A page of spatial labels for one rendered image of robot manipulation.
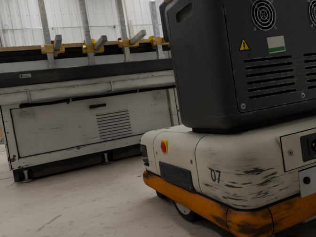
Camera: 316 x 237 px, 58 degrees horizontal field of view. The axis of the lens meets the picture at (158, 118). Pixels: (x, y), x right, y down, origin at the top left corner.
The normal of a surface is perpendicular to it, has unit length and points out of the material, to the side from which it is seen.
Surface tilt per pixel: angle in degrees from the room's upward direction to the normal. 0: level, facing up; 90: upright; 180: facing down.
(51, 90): 90
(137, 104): 90
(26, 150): 90
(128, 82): 90
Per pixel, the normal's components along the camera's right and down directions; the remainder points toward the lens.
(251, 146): 0.21, -0.64
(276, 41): 0.39, -0.01
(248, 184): -0.08, 0.07
